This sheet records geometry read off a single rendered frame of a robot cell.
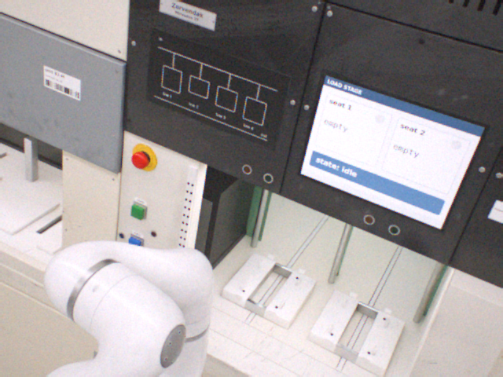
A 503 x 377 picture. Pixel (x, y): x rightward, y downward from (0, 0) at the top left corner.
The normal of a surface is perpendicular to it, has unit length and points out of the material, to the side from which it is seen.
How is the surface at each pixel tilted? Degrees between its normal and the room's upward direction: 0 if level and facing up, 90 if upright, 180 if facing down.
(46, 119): 90
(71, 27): 90
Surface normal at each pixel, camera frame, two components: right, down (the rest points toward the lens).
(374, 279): 0.16, -0.83
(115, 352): -0.51, -0.04
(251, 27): -0.45, 0.43
